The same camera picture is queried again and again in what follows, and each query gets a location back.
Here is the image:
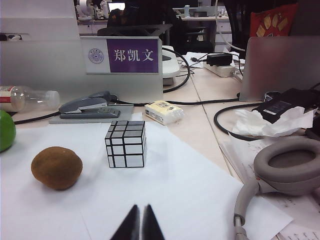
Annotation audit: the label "white monitor stand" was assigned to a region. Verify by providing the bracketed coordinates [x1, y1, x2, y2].
[161, 45, 181, 86]

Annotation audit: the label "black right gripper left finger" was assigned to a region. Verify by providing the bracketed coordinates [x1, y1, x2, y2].
[109, 204, 141, 240]

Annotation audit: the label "silver mirror puzzle cube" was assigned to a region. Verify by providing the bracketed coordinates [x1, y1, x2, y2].
[104, 120, 147, 169]

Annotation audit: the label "clear plastic bottle red label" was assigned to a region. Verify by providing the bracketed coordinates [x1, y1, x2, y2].
[0, 85, 61, 113]

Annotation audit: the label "black looped cable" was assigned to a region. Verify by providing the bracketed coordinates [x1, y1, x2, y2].
[161, 45, 193, 91]

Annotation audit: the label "handwritten paper sheets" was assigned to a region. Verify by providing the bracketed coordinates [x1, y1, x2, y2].
[219, 137, 320, 240]

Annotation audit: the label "white board panel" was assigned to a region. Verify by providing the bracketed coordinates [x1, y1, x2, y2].
[0, 0, 81, 42]

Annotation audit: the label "grey stapler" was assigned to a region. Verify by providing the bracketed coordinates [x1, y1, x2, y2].
[58, 90, 121, 119]

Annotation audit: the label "white power strip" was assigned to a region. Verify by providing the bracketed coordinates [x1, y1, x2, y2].
[202, 61, 237, 78]

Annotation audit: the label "thick black cable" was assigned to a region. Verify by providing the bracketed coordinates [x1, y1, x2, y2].
[12, 96, 263, 125]

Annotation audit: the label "silver laptop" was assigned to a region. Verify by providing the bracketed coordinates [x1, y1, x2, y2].
[239, 36, 320, 101]

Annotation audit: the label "green toy apple with stem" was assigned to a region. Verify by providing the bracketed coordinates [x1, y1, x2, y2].
[0, 109, 17, 153]

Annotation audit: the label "white tissue pack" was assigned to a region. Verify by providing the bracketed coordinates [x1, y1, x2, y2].
[144, 99, 185, 126]

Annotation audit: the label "black power brick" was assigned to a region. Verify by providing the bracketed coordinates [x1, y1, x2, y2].
[251, 87, 320, 125]

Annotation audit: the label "grey over-ear headphones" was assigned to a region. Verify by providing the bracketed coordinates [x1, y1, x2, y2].
[233, 136, 320, 240]

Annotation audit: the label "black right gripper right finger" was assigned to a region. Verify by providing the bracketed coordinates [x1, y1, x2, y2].
[142, 204, 167, 240]

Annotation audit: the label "crumpled white tissue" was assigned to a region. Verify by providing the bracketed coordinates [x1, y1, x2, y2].
[232, 106, 316, 138]

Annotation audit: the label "brown kiwi fruit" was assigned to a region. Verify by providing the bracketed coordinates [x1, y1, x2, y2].
[30, 146, 84, 191]

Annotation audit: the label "white paper sheet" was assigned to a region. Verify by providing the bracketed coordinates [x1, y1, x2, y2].
[0, 112, 295, 240]

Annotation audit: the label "black adapter cable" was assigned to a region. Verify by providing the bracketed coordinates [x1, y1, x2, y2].
[214, 101, 263, 141]

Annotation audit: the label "frosted glass desk partition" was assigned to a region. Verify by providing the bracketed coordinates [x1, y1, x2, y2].
[0, 38, 165, 104]

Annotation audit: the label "black plug-in charger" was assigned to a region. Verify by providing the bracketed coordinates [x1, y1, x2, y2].
[206, 52, 234, 67]

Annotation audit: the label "purple white name plate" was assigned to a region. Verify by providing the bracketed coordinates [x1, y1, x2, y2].
[80, 36, 163, 75]

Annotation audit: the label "red cushion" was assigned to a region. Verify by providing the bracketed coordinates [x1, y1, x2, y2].
[249, 2, 300, 38]

